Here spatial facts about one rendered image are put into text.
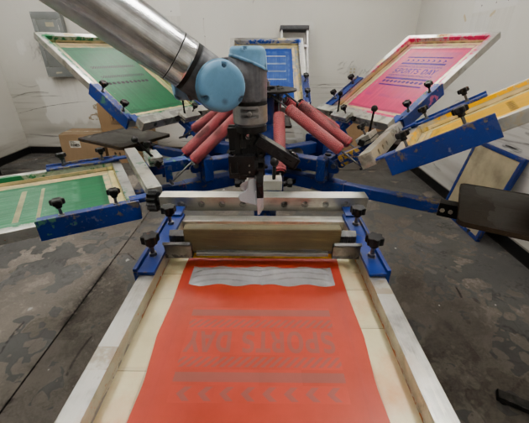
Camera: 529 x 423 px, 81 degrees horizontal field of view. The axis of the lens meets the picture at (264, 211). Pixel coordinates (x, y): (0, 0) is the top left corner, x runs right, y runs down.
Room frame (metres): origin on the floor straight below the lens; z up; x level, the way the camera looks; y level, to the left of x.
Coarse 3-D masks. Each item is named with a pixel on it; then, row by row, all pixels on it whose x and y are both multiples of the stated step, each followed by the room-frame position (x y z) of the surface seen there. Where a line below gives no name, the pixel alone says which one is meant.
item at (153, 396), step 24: (192, 264) 0.67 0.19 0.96; (216, 264) 0.67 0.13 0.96; (240, 264) 0.67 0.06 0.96; (192, 288) 0.57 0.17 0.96; (216, 288) 0.57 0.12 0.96; (240, 288) 0.57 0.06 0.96; (168, 312) 0.50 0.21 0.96; (168, 336) 0.43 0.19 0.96; (168, 360) 0.38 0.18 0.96; (144, 384) 0.33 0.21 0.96; (168, 384) 0.33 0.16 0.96; (144, 408) 0.29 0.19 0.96; (168, 408) 0.29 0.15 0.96; (192, 408) 0.29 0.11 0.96; (216, 408) 0.29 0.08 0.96; (240, 408) 0.29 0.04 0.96
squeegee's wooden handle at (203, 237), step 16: (192, 224) 0.70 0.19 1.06; (208, 224) 0.70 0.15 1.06; (224, 224) 0.70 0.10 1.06; (240, 224) 0.70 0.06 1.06; (256, 224) 0.70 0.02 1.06; (192, 240) 0.68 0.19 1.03; (208, 240) 0.68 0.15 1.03; (224, 240) 0.68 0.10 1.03; (240, 240) 0.68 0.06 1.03; (256, 240) 0.68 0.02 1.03; (272, 240) 0.68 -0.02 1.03; (288, 240) 0.68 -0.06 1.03; (304, 240) 0.67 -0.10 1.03; (320, 240) 0.67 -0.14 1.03; (336, 240) 0.67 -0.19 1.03
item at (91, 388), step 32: (288, 224) 0.84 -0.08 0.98; (320, 224) 0.84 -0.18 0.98; (384, 288) 0.53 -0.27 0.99; (128, 320) 0.44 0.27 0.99; (384, 320) 0.46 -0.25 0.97; (96, 352) 0.37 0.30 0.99; (416, 352) 0.37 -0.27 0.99; (96, 384) 0.31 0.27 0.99; (416, 384) 0.31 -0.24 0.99; (64, 416) 0.26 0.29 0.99; (448, 416) 0.26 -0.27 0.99
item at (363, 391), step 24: (264, 264) 0.67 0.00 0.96; (288, 264) 0.67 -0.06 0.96; (312, 264) 0.67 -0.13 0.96; (336, 264) 0.67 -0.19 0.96; (264, 288) 0.57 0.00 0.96; (288, 288) 0.57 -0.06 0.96; (312, 288) 0.57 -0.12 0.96; (336, 288) 0.57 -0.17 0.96; (336, 312) 0.50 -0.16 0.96; (336, 336) 0.43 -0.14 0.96; (360, 336) 0.43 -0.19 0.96; (360, 360) 0.38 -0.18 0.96; (360, 384) 0.33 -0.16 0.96; (264, 408) 0.29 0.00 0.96; (288, 408) 0.29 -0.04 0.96; (312, 408) 0.29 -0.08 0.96; (336, 408) 0.29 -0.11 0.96; (360, 408) 0.29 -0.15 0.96; (384, 408) 0.29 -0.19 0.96
